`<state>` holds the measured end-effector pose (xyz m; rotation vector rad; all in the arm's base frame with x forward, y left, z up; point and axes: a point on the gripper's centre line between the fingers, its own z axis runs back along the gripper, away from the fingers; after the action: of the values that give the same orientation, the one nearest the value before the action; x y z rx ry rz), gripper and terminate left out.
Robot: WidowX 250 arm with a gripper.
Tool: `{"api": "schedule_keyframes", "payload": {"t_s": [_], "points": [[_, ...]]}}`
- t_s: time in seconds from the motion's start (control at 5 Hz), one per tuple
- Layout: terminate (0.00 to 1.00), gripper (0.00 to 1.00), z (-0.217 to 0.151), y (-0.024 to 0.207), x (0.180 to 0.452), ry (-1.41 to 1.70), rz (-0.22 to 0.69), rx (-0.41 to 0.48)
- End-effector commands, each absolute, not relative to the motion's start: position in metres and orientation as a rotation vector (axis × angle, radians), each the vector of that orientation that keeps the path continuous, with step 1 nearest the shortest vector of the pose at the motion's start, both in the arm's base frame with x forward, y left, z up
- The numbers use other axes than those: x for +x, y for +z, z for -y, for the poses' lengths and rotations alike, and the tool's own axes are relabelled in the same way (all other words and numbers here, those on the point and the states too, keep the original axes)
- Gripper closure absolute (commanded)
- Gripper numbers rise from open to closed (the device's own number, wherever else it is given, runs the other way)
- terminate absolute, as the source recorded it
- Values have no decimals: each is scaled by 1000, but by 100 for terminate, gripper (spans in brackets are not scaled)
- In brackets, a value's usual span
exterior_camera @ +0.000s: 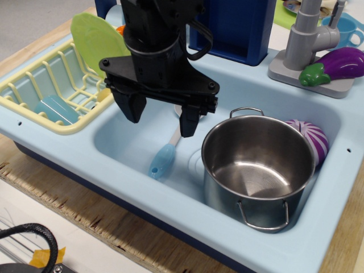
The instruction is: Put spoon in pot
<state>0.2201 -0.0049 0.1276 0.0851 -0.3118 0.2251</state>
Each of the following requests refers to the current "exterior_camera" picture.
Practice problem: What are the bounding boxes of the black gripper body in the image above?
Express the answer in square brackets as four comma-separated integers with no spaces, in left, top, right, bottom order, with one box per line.
[99,40,220,115]

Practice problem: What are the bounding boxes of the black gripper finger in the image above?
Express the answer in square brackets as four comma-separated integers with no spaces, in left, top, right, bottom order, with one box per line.
[110,86,147,123]
[180,105,200,138]

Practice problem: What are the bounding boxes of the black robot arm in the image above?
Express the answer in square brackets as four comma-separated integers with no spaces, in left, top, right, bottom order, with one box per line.
[99,1,220,137]

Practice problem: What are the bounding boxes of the stainless steel pot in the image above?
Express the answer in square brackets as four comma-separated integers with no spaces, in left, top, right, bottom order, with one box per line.
[201,107,315,233]

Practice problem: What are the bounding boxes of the light blue toy sink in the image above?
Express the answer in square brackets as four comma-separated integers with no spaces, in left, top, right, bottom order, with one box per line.
[1,50,363,272]

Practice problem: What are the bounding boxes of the orange toy piece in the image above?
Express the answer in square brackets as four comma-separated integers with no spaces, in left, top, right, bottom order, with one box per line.
[115,25,126,36]

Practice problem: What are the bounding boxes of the yellow dish rack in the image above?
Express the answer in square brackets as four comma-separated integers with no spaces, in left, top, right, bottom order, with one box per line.
[1,39,114,135]

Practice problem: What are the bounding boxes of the green toy plate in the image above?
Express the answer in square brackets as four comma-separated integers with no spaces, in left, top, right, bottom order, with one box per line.
[71,13,131,78]

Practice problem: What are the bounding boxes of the light blue toy cup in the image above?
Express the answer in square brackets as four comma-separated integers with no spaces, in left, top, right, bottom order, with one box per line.
[35,95,79,125]

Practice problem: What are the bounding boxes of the dark blue plastic backboard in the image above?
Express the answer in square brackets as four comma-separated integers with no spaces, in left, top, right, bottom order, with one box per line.
[94,0,278,67]

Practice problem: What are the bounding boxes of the green tray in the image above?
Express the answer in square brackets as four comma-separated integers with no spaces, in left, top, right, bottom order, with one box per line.
[274,1,296,30]

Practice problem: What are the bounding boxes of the purple striped toy onion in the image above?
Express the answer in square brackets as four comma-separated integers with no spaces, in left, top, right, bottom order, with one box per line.
[286,119,329,166]

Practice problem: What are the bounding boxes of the grey toy faucet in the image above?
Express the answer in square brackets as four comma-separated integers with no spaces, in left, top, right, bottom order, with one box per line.
[268,0,345,87]

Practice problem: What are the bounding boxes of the patterned toy plate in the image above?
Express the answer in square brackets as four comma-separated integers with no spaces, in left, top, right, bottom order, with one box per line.
[283,0,301,14]

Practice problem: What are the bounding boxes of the purple toy eggplant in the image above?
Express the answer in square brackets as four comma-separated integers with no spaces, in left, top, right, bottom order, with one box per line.
[299,47,363,86]

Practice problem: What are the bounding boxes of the yellow masking tape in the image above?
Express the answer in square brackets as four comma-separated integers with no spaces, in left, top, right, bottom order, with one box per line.
[29,247,66,268]

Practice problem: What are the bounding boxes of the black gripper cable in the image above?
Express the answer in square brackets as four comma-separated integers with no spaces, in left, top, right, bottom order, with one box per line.
[185,20,214,61]

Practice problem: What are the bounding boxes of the blue handled toy spoon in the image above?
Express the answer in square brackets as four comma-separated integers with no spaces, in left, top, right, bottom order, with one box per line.
[147,104,207,181]

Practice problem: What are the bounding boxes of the black sleeved cable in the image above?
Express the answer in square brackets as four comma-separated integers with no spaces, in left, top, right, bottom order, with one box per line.
[0,223,59,273]

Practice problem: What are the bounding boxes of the blue mug with handle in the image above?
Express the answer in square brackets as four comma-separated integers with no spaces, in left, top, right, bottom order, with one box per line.
[329,13,363,51]

